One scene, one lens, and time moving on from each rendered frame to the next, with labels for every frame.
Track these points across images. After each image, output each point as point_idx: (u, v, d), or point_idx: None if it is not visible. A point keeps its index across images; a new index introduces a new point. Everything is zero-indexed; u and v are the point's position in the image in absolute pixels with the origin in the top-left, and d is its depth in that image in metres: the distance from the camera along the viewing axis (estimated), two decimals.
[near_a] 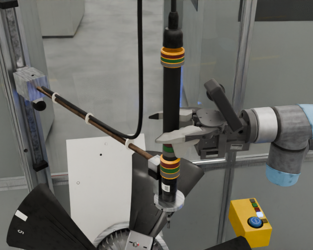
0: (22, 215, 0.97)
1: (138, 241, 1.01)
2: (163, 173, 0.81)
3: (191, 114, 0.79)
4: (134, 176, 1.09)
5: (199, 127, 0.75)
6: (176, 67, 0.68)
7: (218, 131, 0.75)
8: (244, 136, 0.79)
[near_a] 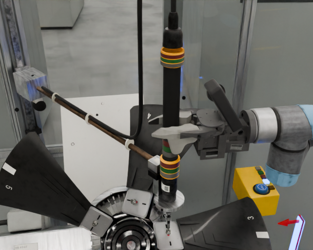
0: (10, 167, 0.89)
1: (136, 198, 0.93)
2: (163, 174, 0.81)
3: (191, 115, 0.79)
4: (132, 132, 1.01)
5: (199, 127, 0.75)
6: (176, 67, 0.68)
7: (218, 131, 0.75)
8: (244, 137, 0.79)
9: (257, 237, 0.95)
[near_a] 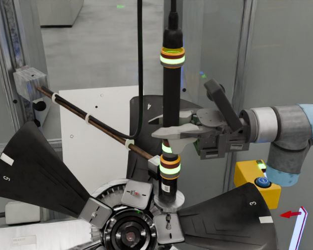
0: (7, 158, 0.88)
1: (136, 189, 0.92)
2: (163, 174, 0.81)
3: (191, 115, 0.79)
4: (132, 123, 1.00)
5: (199, 127, 0.75)
6: (176, 67, 0.68)
7: (218, 131, 0.75)
8: (244, 136, 0.79)
9: (261, 222, 0.92)
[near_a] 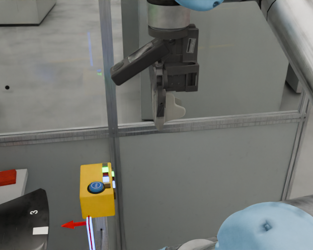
0: None
1: None
2: None
3: None
4: None
5: None
6: None
7: (162, 76, 0.67)
8: None
9: (33, 233, 0.83)
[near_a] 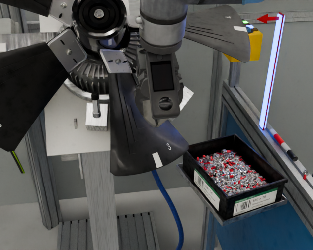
0: None
1: None
2: None
3: (149, 98, 0.70)
4: (205, 10, 0.97)
5: None
6: None
7: (178, 76, 0.68)
8: None
9: (152, 154, 0.82)
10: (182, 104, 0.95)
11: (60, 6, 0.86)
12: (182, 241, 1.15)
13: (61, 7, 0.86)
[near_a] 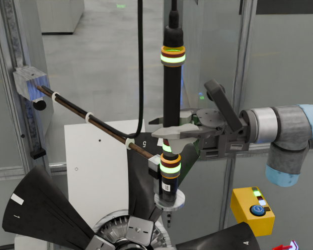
0: (162, 140, 1.01)
1: None
2: (163, 173, 0.80)
3: (191, 115, 0.79)
4: (224, 231, 1.06)
5: (199, 127, 0.75)
6: (176, 66, 0.68)
7: (218, 131, 0.75)
8: (244, 136, 0.79)
9: None
10: None
11: None
12: None
13: None
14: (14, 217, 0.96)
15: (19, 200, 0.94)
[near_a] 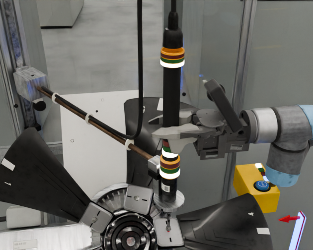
0: (162, 104, 0.95)
1: (171, 229, 0.92)
2: (163, 174, 0.81)
3: (191, 115, 0.79)
4: (228, 203, 1.00)
5: (199, 127, 0.75)
6: (176, 68, 0.68)
7: (218, 131, 0.75)
8: (244, 137, 0.79)
9: None
10: None
11: (92, 221, 0.90)
12: None
13: (92, 221, 0.90)
14: (5, 184, 0.91)
15: (10, 165, 0.89)
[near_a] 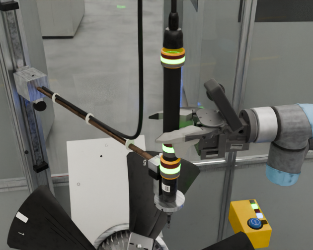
0: None
1: None
2: (163, 174, 0.81)
3: (191, 114, 0.79)
4: (222, 243, 1.08)
5: (199, 127, 0.75)
6: (176, 68, 0.68)
7: (218, 131, 0.75)
8: (244, 136, 0.79)
9: None
10: None
11: None
12: None
13: None
14: (18, 234, 1.00)
15: (24, 218, 0.98)
